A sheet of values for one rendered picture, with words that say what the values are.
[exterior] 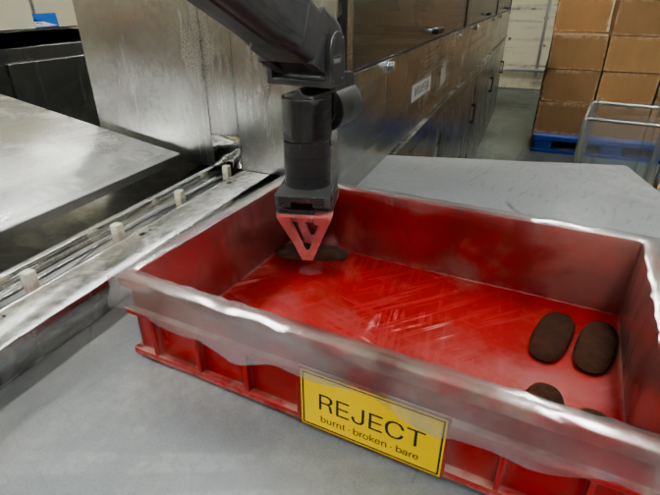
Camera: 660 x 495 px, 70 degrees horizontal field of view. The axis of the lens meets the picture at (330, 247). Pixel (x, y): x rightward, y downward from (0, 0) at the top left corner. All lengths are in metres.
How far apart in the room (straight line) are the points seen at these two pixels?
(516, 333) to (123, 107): 0.83
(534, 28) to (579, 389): 6.64
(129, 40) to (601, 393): 0.91
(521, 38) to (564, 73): 2.72
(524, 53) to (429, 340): 6.63
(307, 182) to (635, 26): 3.96
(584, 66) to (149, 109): 3.77
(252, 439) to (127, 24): 0.78
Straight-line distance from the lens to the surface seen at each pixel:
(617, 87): 4.44
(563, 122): 4.44
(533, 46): 7.06
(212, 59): 0.90
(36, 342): 0.57
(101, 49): 1.06
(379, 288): 0.61
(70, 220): 0.91
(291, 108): 0.55
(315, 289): 0.61
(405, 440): 0.40
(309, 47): 0.50
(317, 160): 0.56
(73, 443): 0.49
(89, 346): 0.58
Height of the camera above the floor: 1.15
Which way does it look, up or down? 28 degrees down
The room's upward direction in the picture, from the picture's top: straight up
